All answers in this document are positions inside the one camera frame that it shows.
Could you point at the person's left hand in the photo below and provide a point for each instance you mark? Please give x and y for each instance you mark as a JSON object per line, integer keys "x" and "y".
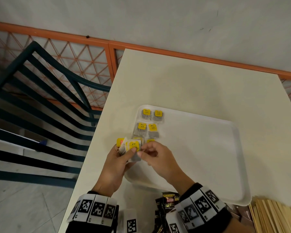
{"x": 112, "y": 171}

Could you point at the black coffee sachet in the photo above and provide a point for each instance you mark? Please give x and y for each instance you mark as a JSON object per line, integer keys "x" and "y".
{"x": 158, "y": 215}
{"x": 169, "y": 202}

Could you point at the dark green slatted chair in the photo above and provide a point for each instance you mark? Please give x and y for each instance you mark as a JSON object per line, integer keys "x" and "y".
{"x": 38, "y": 114}

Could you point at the brown packets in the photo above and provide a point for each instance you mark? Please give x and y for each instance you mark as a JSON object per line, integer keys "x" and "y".
{"x": 242, "y": 213}

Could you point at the rows of yellow-tagged teabags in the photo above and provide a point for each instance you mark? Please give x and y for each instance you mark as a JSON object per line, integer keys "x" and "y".
{"x": 153, "y": 130}

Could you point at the white plastic tray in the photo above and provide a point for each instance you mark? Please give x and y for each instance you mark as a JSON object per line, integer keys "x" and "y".
{"x": 203, "y": 152}

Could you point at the white marker wristband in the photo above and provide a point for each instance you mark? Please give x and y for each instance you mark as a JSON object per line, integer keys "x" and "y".
{"x": 198, "y": 206}
{"x": 94, "y": 208}

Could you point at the orange lattice railing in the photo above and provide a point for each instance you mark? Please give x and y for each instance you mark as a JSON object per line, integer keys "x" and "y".
{"x": 92, "y": 42}

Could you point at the person's right hand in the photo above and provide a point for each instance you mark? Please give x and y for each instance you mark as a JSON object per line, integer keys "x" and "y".
{"x": 165, "y": 164}

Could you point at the stack of wooden stirrers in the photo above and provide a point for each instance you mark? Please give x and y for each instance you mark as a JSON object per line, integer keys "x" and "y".
{"x": 272, "y": 215}

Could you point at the person's left thumb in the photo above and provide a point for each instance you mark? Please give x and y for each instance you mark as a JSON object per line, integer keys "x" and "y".
{"x": 130, "y": 154}

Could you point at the grey tea bag yellow tag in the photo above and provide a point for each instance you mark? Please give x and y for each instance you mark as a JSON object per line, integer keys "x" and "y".
{"x": 133, "y": 145}
{"x": 120, "y": 142}

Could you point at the person's right thumb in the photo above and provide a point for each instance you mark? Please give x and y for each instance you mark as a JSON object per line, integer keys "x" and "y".
{"x": 150, "y": 163}

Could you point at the white marker tag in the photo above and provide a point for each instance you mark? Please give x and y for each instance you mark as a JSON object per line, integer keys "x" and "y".
{"x": 131, "y": 222}

